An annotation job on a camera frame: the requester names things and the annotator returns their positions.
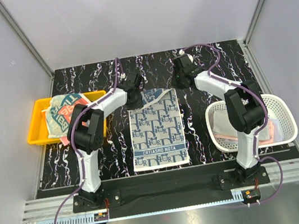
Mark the blue patterned white towel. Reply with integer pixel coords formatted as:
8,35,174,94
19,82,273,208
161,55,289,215
129,88,189,172

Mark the pink towel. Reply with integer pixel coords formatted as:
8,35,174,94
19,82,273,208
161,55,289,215
214,121,275,145

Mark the cream white towel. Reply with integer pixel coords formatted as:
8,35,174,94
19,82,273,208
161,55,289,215
212,110,237,137

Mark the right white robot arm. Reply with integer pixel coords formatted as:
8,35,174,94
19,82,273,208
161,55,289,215
171,54,268,186

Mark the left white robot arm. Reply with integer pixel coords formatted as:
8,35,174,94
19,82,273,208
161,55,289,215
67,72,143,209

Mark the teal and red lettered towel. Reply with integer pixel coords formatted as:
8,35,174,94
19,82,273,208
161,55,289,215
44,93,91,139

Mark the yellow plastic tray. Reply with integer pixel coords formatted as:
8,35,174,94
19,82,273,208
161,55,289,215
27,90,107,145

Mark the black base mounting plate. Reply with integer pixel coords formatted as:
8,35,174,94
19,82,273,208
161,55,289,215
73,161,270,220

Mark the black marble pattern mat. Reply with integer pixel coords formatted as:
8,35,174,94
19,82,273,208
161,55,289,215
39,40,255,191

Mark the white perforated plastic basket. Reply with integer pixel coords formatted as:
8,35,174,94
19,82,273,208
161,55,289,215
205,94,298,153

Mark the slotted cable duct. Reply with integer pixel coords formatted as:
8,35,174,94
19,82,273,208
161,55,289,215
37,212,109,224

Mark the left aluminium frame post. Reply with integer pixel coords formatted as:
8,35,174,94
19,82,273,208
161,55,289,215
0,0,54,77

